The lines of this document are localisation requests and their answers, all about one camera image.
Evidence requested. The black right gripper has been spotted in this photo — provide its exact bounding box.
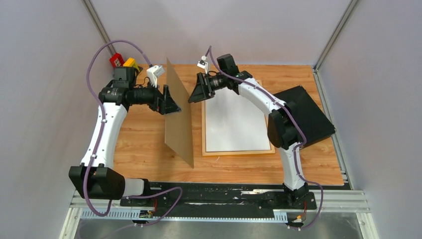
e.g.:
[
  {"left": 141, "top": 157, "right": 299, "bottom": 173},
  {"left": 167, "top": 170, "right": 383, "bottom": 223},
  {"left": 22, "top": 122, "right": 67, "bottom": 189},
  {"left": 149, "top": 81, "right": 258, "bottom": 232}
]
[{"left": 189, "top": 73, "right": 227, "bottom": 104}]

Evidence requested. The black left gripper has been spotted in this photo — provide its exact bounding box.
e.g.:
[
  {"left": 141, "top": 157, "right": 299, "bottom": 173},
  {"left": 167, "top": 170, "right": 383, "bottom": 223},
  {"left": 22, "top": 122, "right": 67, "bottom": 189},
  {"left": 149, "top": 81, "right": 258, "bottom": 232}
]
[{"left": 130, "top": 79, "right": 182, "bottom": 115}]

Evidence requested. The brown cardboard backing sheet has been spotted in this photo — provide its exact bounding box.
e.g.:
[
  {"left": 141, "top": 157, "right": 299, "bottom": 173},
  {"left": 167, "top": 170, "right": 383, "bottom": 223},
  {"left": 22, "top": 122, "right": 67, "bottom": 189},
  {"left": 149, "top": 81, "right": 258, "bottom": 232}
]
[{"left": 165, "top": 60, "right": 194, "bottom": 168}]

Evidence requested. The landscape photo print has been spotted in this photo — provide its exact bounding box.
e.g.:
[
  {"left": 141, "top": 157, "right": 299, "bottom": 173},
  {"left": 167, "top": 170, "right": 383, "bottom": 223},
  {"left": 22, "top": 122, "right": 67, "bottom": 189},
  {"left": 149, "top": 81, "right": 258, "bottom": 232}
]
[{"left": 205, "top": 86, "right": 272, "bottom": 153}]

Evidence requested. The light wooden picture frame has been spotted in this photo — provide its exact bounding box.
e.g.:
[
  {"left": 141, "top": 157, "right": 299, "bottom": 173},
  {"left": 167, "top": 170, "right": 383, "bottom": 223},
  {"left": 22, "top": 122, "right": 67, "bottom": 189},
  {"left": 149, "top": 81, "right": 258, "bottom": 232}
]
[{"left": 201, "top": 80, "right": 276, "bottom": 157}]

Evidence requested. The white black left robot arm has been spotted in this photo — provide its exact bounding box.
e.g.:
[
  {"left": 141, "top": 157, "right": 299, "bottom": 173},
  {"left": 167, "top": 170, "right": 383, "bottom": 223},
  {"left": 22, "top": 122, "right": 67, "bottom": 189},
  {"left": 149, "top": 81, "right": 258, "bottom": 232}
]
[{"left": 69, "top": 65, "right": 181, "bottom": 206}]

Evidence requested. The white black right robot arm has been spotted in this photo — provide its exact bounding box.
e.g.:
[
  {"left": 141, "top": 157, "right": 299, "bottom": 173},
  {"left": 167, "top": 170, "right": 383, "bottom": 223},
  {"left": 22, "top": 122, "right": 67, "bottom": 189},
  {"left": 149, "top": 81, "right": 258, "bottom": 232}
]
[{"left": 188, "top": 52, "right": 309, "bottom": 208}]

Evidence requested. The yellow toy house block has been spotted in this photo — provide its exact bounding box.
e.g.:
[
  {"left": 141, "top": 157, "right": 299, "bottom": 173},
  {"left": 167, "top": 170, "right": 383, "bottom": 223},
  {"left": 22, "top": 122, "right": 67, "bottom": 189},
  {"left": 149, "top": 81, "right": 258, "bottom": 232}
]
[{"left": 123, "top": 57, "right": 138, "bottom": 70}]

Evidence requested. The red toy house block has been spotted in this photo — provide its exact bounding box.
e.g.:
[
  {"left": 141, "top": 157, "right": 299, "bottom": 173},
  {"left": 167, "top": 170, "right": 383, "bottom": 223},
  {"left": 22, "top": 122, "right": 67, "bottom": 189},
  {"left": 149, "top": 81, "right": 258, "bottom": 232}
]
[{"left": 109, "top": 53, "right": 125, "bottom": 68}]

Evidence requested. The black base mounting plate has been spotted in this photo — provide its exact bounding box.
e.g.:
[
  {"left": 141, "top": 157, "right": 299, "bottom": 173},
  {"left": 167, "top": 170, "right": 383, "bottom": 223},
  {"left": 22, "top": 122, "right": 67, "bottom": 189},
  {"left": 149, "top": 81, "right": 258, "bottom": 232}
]
[{"left": 119, "top": 182, "right": 331, "bottom": 219}]

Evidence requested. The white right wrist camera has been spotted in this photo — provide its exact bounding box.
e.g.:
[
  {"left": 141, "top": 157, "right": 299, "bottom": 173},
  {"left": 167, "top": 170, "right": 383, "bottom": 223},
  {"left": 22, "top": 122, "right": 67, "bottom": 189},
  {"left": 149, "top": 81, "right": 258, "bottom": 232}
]
[{"left": 197, "top": 55, "right": 210, "bottom": 74}]

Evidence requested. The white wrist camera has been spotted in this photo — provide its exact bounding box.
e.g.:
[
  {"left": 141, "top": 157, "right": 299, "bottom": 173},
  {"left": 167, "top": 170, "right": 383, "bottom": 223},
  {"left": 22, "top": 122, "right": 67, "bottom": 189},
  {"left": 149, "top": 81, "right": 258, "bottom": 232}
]
[
  {"left": 197, "top": 55, "right": 210, "bottom": 74},
  {"left": 146, "top": 65, "right": 165, "bottom": 88}
]

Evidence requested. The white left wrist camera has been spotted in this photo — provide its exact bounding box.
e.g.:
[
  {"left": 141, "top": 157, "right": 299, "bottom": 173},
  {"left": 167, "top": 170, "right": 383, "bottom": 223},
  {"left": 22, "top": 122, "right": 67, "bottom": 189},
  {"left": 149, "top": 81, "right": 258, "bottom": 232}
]
[{"left": 146, "top": 65, "right": 165, "bottom": 88}]

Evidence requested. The black ribbed frame backing board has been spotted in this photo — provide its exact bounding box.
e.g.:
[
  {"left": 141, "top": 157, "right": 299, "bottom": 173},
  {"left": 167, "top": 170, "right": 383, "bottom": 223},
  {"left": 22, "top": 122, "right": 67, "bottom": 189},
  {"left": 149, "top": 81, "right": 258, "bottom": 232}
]
[{"left": 267, "top": 86, "right": 335, "bottom": 149}]

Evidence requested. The aluminium rail right table edge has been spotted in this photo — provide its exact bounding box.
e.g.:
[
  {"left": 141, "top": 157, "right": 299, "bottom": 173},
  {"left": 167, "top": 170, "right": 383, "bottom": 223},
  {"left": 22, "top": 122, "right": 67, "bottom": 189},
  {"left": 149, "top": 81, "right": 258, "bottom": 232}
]
[{"left": 313, "top": 69, "right": 354, "bottom": 190}]

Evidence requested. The aluminium front rail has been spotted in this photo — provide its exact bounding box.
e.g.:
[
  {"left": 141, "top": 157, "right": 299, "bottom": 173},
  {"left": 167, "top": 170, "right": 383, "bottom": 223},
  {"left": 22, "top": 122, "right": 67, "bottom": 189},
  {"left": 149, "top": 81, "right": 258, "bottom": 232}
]
[{"left": 60, "top": 182, "right": 379, "bottom": 239}]

